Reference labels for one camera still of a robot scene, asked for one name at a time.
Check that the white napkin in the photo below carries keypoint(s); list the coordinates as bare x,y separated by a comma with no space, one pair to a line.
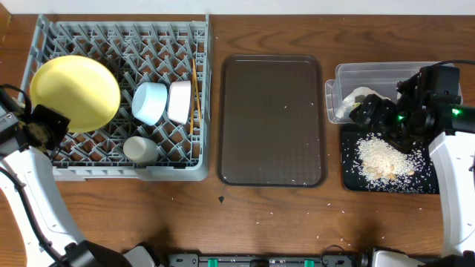
353,100

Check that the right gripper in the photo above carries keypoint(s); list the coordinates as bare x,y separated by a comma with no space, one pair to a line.
382,109

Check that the dark brown serving tray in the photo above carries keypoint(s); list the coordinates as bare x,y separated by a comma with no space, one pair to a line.
272,125

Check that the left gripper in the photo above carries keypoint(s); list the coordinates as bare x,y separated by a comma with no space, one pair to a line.
52,121

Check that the grey dish rack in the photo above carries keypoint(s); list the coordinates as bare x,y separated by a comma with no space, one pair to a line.
135,53

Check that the wooden chopstick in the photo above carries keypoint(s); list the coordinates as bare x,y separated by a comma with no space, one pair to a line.
198,100
193,95

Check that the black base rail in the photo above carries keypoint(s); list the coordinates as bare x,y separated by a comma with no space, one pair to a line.
194,260

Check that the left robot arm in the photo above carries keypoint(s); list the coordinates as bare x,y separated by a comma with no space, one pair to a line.
50,235

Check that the black waste tray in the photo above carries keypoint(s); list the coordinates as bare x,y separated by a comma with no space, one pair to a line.
349,178

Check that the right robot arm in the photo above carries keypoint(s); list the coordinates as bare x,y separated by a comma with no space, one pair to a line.
430,110

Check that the light blue bowl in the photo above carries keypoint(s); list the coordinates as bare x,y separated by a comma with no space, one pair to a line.
149,102

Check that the rice and food scraps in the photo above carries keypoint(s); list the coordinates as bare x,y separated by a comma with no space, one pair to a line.
384,159

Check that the small white cup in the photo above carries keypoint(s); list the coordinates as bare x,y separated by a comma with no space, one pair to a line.
140,150

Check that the yellow plate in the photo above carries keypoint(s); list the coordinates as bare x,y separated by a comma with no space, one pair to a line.
79,88

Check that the pale pink bowl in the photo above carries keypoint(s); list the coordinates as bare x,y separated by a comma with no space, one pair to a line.
179,101

